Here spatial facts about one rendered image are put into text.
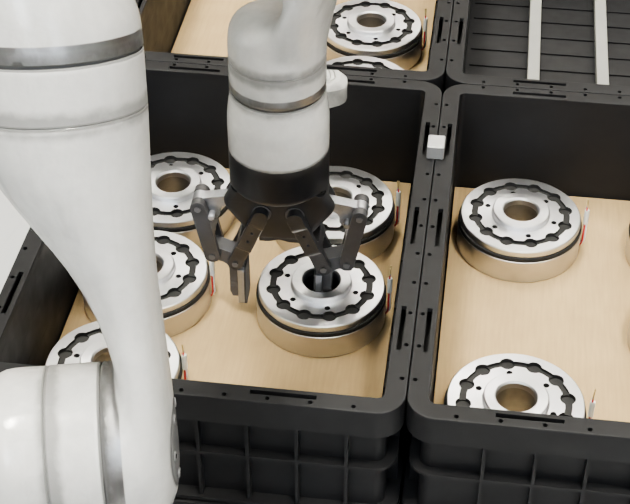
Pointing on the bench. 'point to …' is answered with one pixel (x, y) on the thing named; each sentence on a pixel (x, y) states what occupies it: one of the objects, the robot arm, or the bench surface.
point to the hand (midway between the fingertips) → (281, 285)
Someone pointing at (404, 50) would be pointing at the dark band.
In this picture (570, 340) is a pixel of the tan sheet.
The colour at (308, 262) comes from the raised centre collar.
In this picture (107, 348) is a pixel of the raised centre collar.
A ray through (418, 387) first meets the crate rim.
